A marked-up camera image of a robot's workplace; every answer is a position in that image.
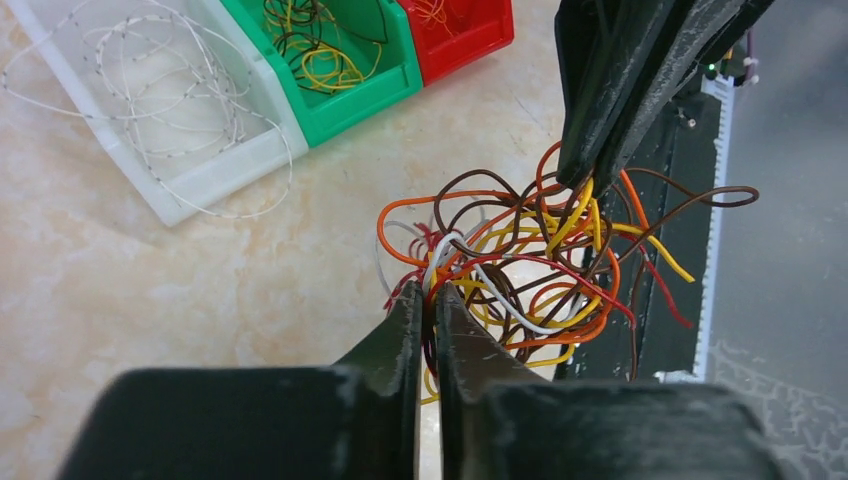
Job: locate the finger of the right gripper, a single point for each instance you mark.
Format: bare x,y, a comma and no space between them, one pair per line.
580,27
669,79

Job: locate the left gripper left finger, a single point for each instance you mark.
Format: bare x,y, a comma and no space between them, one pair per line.
354,419

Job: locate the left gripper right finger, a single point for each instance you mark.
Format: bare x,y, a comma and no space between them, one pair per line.
500,420

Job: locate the red plastic bin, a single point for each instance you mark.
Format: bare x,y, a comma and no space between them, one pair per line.
449,35

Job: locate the green plastic bin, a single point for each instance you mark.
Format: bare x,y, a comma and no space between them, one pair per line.
338,62

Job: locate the white plastic bin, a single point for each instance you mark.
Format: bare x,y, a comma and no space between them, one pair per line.
174,91

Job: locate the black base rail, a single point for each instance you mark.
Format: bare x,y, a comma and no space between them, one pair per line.
688,143

